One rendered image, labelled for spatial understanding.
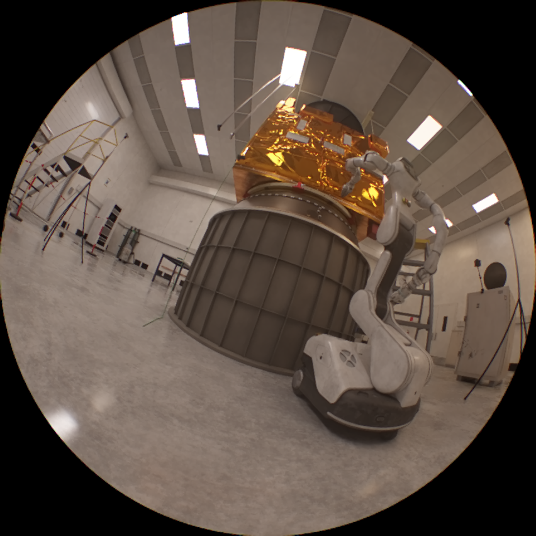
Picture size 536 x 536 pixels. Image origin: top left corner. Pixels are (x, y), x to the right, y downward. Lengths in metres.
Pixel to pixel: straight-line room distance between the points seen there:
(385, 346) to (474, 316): 3.12
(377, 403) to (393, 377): 0.11
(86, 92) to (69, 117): 0.99
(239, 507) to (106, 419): 0.33
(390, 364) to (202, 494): 0.67
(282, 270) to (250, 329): 0.49
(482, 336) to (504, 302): 0.63
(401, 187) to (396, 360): 0.93
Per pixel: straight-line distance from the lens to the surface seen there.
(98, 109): 8.14
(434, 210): 1.30
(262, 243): 1.41
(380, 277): 0.99
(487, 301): 3.75
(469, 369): 3.69
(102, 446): 0.48
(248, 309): 1.31
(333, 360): 0.76
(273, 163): 2.19
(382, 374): 0.76
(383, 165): 1.24
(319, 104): 4.38
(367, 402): 0.69
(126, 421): 0.54
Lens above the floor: 0.39
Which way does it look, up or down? 13 degrees up
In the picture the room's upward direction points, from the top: 19 degrees clockwise
